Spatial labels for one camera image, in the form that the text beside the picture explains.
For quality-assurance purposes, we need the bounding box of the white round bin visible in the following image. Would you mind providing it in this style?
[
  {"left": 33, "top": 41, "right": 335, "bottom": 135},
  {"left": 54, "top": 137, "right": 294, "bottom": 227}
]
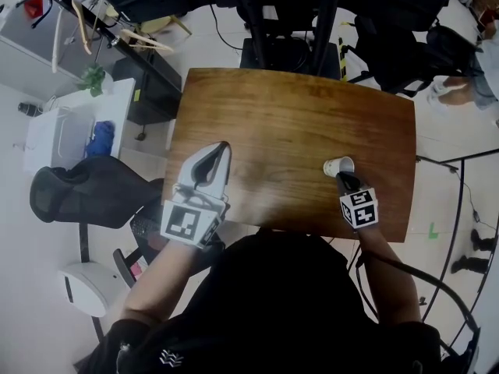
[{"left": 57, "top": 261, "right": 130, "bottom": 319}]

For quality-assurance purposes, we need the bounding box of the black clothes rack bar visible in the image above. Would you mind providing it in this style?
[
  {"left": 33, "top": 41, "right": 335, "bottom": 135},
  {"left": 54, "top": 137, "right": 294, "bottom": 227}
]
[{"left": 23, "top": 0, "right": 184, "bottom": 93}]

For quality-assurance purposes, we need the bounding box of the white paper cup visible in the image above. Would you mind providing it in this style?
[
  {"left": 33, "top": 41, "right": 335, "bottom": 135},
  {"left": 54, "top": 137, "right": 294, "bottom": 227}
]
[{"left": 323, "top": 156, "right": 356, "bottom": 179}]

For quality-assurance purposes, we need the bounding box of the yellow chair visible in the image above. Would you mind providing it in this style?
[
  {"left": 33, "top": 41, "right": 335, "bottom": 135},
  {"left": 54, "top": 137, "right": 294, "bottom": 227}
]
[{"left": 104, "top": 5, "right": 193, "bottom": 37}]

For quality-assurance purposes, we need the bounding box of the black bottle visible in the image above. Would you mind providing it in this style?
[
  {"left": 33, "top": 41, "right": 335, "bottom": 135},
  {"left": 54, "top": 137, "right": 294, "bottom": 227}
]
[{"left": 16, "top": 101, "right": 43, "bottom": 117}]

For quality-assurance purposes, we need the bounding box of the person's right forearm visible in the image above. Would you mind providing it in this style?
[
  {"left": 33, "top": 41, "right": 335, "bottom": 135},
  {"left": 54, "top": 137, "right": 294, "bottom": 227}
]
[{"left": 356, "top": 224, "right": 424, "bottom": 326}]

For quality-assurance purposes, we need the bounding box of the black stand base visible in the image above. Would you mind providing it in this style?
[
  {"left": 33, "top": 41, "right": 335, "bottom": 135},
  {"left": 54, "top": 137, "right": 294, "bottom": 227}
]
[{"left": 239, "top": 36, "right": 342, "bottom": 80}]

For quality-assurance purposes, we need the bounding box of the blue cloth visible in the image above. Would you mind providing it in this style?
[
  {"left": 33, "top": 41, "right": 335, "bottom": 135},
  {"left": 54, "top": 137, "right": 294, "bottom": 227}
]
[{"left": 84, "top": 120, "right": 116, "bottom": 158}]

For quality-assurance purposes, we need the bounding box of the green potted plant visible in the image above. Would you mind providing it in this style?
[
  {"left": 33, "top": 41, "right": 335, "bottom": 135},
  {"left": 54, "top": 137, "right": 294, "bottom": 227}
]
[{"left": 76, "top": 62, "right": 107, "bottom": 97}]

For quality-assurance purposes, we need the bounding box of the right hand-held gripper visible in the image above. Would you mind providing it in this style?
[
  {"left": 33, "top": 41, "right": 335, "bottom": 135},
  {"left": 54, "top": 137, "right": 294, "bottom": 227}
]
[{"left": 335, "top": 171, "right": 380, "bottom": 231}]

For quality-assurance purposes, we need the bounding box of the person's black shirt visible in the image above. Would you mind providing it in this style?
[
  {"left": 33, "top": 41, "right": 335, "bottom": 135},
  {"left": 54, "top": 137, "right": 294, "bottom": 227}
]
[{"left": 73, "top": 227, "right": 444, "bottom": 374}]

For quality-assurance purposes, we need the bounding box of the wooden clothes hanger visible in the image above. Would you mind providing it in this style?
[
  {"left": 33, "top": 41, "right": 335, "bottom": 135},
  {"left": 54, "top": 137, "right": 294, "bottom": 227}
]
[
  {"left": 71, "top": 0, "right": 94, "bottom": 56},
  {"left": 119, "top": 28, "right": 175, "bottom": 53}
]

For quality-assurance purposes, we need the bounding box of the black keyboard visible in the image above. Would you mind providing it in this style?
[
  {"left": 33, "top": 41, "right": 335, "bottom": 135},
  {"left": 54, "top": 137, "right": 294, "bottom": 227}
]
[{"left": 129, "top": 213, "right": 163, "bottom": 240}]

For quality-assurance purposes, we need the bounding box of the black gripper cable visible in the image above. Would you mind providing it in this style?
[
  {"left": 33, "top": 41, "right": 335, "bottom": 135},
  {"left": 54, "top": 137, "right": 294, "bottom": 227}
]
[{"left": 353, "top": 243, "right": 481, "bottom": 337}]

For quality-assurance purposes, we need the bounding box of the black shoe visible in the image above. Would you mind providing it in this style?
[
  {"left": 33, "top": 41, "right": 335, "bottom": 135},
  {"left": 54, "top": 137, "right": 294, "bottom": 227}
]
[
  {"left": 469, "top": 228, "right": 498, "bottom": 252},
  {"left": 451, "top": 255, "right": 490, "bottom": 275}
]

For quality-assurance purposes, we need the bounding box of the white cabinet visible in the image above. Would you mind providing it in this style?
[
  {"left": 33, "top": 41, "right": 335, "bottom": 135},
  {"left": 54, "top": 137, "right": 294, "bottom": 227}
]
[{"left": 23, "top": 76, "right": 137, "bottom": 175}]

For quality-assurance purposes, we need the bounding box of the black mesh office chair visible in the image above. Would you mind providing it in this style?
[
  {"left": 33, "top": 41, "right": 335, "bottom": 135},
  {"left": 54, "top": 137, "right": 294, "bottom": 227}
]
[{"left": 29, "top": 155, "right": 165, "bottom": 230}]

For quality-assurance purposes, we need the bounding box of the white clothes hanger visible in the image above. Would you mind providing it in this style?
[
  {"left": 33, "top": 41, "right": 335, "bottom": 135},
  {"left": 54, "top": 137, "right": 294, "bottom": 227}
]
[{"left": 51, "top": 9, "right": 64, "bottom": 74}]

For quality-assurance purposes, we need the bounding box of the person's left forearm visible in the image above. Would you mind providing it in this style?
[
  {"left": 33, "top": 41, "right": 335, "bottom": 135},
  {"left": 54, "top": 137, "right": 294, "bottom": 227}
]
[{"left": 119, "top": 235, "right": 228, "bottom": 323}]

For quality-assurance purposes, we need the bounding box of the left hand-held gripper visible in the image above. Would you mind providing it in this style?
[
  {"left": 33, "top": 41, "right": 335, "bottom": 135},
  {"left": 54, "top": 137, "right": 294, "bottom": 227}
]
[{"left": 160, "top": 141, "right": 233, "bottom": 249}]

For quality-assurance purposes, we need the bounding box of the black metal frame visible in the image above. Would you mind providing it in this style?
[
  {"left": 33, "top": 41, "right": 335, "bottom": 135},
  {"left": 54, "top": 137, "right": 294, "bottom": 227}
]
[{"left": 415, "top": 147, "right": 499, "bottom": 348}]

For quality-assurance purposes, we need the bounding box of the black cabinet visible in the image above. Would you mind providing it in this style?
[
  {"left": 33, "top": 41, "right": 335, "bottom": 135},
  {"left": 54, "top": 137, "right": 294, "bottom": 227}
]
[{"left": 111, "top": 48, "right": 183, "bottom": 126}]

